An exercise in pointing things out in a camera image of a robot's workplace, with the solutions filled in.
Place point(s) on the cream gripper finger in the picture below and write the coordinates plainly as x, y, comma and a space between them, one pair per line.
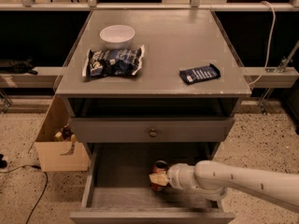
160, 179

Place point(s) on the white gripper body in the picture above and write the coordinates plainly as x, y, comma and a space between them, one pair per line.
176, 175

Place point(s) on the red coke can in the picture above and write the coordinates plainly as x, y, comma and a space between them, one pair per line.
159, 166

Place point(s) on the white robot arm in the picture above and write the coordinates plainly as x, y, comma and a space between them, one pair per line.
211, 179

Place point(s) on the round drawer knob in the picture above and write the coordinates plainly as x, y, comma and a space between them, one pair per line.
152, 133

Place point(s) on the open grey lower drawer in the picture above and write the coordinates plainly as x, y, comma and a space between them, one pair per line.
118, 188

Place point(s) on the grey drawer cabinet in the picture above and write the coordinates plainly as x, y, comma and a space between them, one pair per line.
174, 40

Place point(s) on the grey upper drawer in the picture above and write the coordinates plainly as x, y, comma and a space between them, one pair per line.
173, 130

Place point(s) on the items inside cardboard box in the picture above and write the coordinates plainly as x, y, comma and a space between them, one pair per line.
66, 135

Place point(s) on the dark blue snack bar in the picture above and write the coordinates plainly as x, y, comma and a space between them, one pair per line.
200, 74

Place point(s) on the cardboard box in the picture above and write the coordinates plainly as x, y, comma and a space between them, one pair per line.
49, 151

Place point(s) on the blue chip bag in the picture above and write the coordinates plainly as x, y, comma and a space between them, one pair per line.
113, 62

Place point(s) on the white bowl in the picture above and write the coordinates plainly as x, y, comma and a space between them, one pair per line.
117, 36

